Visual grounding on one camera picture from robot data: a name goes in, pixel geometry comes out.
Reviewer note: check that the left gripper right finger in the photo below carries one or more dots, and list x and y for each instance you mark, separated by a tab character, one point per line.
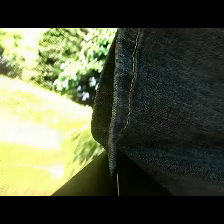
140	181

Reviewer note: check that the dark blue jeans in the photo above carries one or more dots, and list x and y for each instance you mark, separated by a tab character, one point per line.
166	106

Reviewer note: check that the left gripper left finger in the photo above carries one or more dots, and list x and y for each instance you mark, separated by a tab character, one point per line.
90	180

